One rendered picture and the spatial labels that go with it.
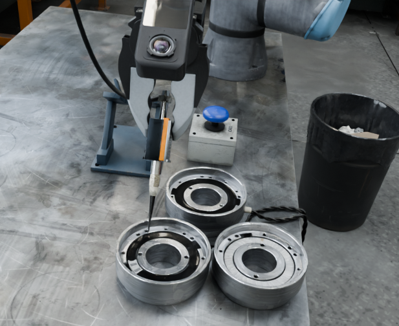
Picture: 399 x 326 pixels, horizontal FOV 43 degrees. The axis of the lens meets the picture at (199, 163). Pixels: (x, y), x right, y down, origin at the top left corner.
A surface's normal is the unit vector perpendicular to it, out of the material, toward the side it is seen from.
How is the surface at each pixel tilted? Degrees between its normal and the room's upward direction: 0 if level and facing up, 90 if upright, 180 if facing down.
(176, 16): 32
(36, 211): 0
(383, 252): 0
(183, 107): 90
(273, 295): 90
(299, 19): 101
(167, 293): 90
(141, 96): 90
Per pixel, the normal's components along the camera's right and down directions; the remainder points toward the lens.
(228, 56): -0.18, 0.25
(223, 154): -0.10, 0.55
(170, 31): 0.04, -0.40
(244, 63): 0.24, 0.29
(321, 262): 0.09, -0.82
